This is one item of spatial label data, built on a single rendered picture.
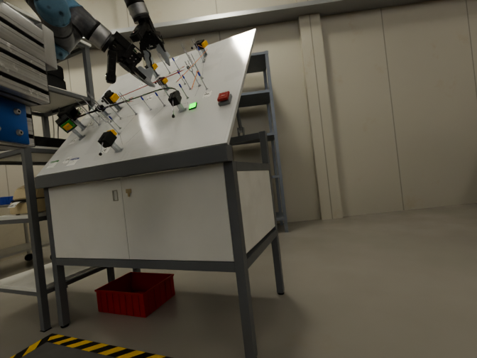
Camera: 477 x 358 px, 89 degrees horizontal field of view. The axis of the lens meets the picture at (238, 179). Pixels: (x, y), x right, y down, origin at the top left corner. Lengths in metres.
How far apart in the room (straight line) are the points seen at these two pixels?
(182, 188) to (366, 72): 3.69
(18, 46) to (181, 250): 0.84
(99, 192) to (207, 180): 0.62
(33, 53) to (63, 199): 1.05
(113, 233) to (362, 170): 3.45
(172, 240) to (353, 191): 3.23
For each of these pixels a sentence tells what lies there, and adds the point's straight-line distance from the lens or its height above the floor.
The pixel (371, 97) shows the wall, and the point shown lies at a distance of 4.27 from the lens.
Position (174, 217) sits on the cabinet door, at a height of 0.59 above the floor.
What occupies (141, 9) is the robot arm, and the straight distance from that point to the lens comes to 1.28.
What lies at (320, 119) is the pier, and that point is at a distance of 3.84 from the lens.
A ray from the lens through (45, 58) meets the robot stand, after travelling 0.73.
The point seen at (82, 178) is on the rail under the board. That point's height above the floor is 0.82.
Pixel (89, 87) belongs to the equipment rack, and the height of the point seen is 1.51.
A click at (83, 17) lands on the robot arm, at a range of 1.09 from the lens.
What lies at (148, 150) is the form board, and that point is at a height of 0.90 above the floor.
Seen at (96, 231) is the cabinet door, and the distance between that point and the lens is 1.47.
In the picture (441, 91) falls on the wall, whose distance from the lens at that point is 4.79.
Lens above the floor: 0.73
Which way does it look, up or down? level
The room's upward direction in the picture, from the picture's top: 6 degrees counter-clockwise
